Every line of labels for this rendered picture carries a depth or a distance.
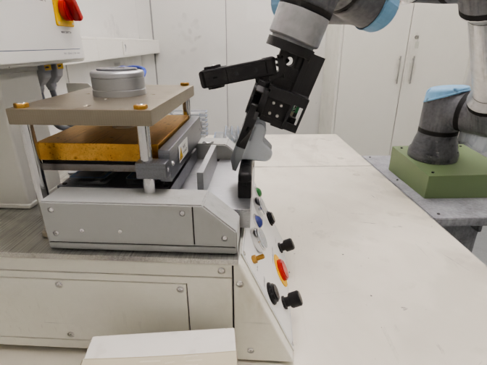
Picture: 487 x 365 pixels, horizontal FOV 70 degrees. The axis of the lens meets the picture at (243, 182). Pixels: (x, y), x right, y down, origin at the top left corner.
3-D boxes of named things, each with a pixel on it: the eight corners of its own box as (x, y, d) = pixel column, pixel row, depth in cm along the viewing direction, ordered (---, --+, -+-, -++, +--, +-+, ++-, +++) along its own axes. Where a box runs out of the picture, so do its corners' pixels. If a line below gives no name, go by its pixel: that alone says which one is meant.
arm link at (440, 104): (430, 119, 118) (439, 79, 113) (472, 129, 109) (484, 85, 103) (410, 126, 112) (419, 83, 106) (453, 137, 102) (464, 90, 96)
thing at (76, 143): (40, 170, 48) (25, 101, 45) (107, 132, 69) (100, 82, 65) (161, 172, 47) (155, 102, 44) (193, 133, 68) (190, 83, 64)
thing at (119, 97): (-24, 177, 46) (-56, 74, 41) (88, 125, 74) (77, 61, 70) (157, 181, 44) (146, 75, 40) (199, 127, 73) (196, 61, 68)
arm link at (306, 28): (280, -2, 44) (277, 4, 52) (267, 35, 46) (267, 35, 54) (333, 19, 45) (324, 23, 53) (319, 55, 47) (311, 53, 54)
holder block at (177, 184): (59, 201, 50) (56, 185, 49) (114, 158, 69) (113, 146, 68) (172, 204, 49) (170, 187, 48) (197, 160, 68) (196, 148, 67)
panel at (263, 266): (293, 351, 52) (240, 253, 46) (282, 243, 80) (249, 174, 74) (305, 347, 51) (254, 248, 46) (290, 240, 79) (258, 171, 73)
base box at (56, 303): (-58, 347, 53) (-99, 252, 47) (69, 227, 88) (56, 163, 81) (293, 364, 50) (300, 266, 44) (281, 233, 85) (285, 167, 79)
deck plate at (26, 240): (-105, 253, 46) (-107, 247, 46) (47, 167, 79) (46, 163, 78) (238, 265, 44) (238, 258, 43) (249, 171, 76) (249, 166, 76)
